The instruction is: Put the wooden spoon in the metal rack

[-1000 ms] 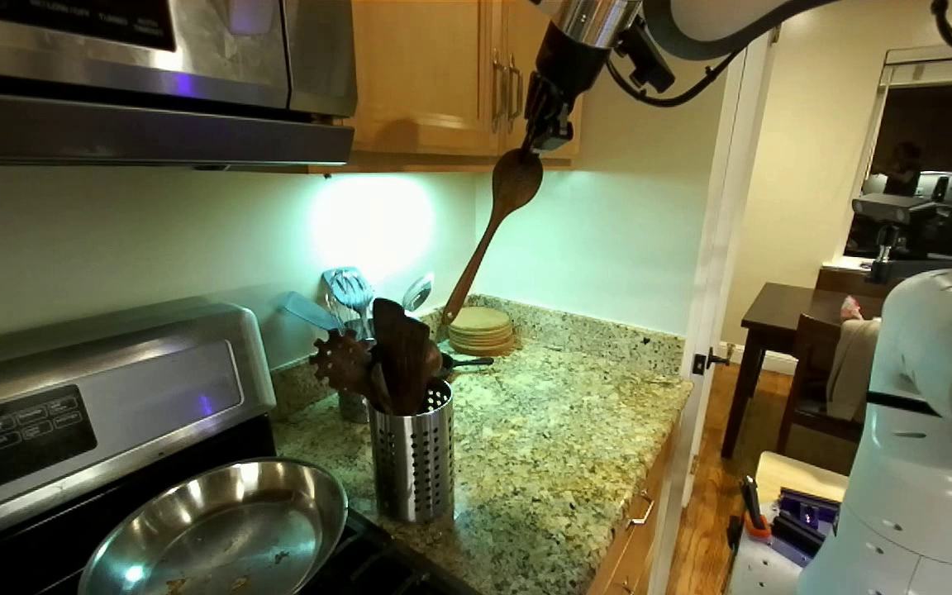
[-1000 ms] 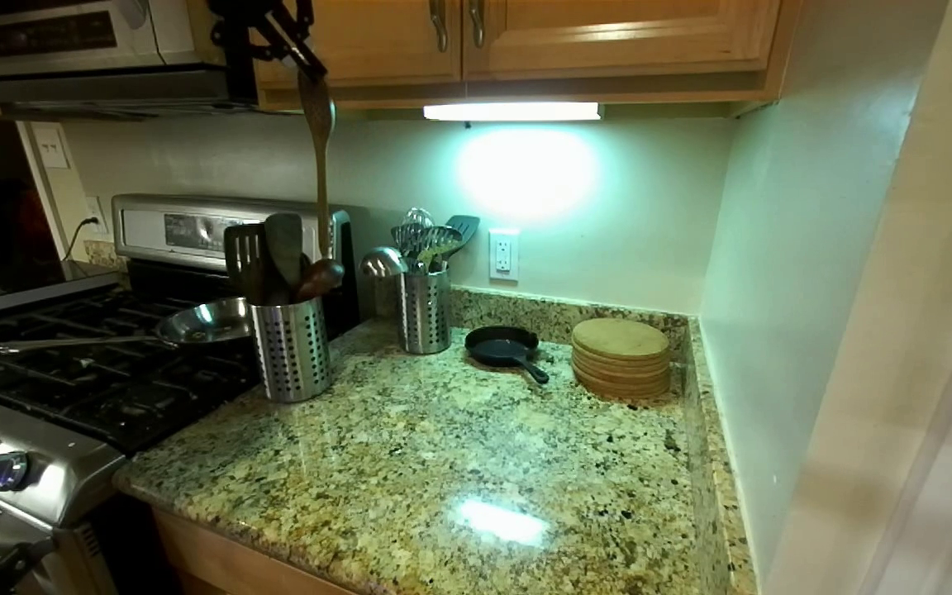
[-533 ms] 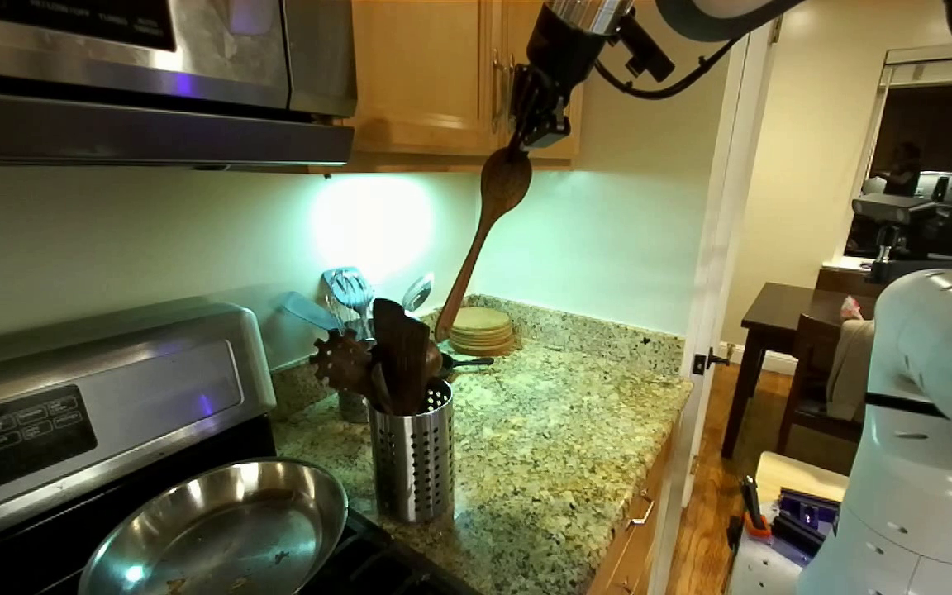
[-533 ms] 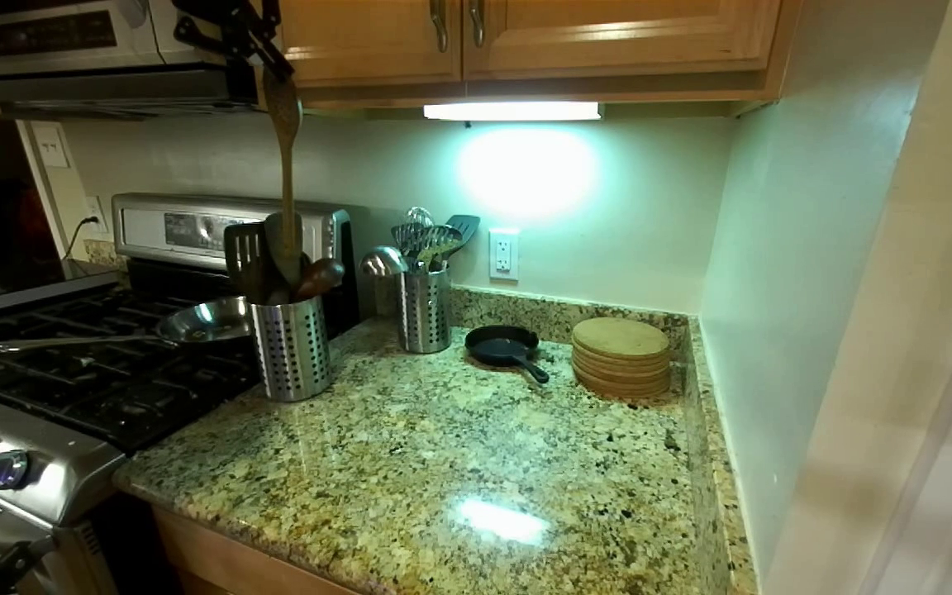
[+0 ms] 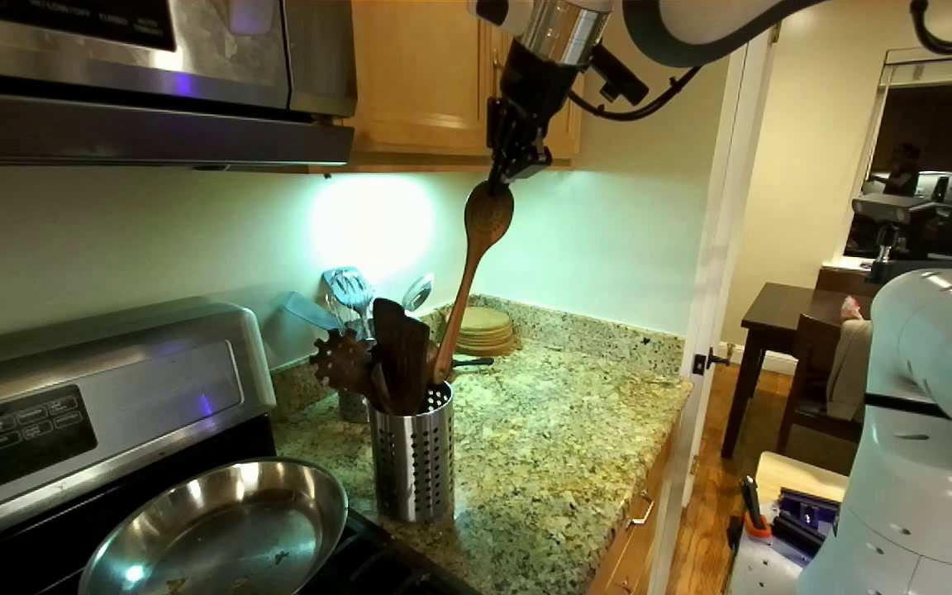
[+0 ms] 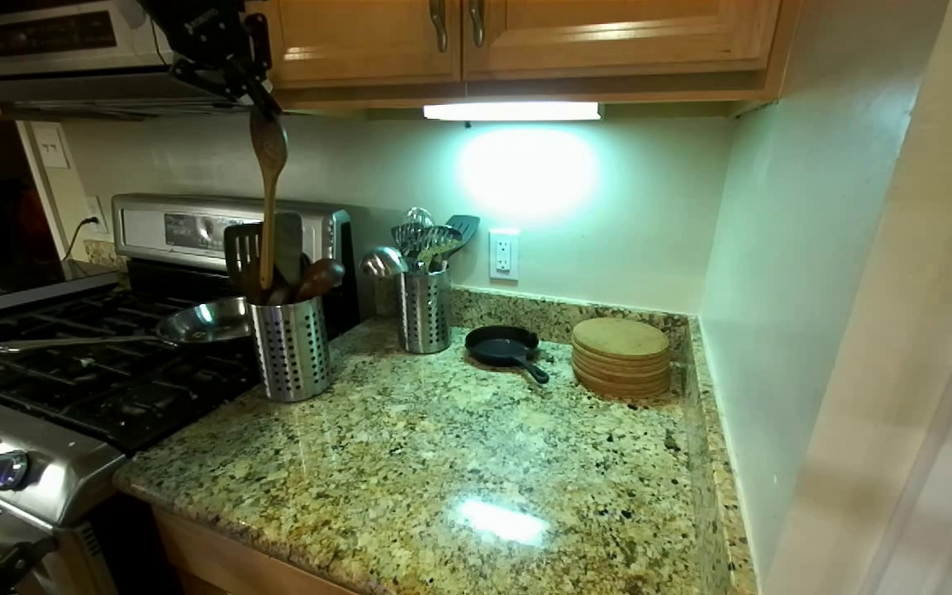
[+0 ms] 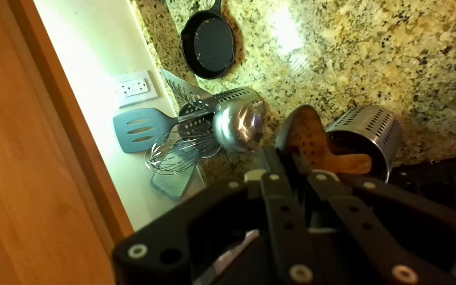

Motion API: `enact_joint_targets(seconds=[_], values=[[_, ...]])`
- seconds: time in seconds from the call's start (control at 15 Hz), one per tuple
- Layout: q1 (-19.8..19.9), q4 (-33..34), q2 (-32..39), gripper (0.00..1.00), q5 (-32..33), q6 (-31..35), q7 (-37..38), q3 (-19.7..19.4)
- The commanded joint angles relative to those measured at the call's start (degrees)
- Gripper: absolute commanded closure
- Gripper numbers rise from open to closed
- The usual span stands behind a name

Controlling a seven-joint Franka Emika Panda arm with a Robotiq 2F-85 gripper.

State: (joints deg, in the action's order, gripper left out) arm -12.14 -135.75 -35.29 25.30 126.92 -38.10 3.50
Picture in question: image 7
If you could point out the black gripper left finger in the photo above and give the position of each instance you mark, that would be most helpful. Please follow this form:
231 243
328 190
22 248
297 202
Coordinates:
285 221

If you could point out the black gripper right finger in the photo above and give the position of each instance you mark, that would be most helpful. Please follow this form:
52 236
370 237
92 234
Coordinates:
359 221

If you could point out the light perforated wooden spoon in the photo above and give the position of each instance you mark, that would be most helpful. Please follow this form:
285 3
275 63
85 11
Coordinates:
307 136

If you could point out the stainless steel gas stove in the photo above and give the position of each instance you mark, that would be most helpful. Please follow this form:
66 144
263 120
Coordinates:
438 179

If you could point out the perforated metal utensil holder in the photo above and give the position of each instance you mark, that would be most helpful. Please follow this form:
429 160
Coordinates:
372 128

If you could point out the pale blue solid spatula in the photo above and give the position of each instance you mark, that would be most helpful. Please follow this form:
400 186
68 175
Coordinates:
172 182

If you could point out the flat perforated metal utensil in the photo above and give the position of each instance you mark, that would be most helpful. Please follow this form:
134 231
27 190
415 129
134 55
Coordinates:
182 88

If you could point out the blue slotted spatula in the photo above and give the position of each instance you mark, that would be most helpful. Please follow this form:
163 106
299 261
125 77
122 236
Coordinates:
141 128

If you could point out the small black cast-iron skillet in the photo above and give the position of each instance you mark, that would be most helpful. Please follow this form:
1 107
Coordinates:
207 41

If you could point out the white wall outlet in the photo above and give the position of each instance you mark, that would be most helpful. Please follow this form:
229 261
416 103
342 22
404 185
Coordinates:
134 88

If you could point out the wooden wall cabinet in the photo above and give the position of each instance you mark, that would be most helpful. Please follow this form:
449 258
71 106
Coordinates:
27 158

